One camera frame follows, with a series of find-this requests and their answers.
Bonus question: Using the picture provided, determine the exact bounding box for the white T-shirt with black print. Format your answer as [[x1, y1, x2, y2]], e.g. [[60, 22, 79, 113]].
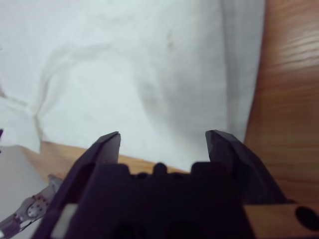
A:
[[0, 0, 265, 175]]

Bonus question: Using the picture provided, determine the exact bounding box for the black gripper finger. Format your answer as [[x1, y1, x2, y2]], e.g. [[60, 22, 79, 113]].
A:
[[205, 129, 296, 206], [32, 131, 122, 239]]

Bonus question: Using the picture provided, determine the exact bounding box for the black clamp with silver fittings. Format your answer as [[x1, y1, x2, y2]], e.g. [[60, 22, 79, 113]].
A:
[[0, 174, 63, 239]]

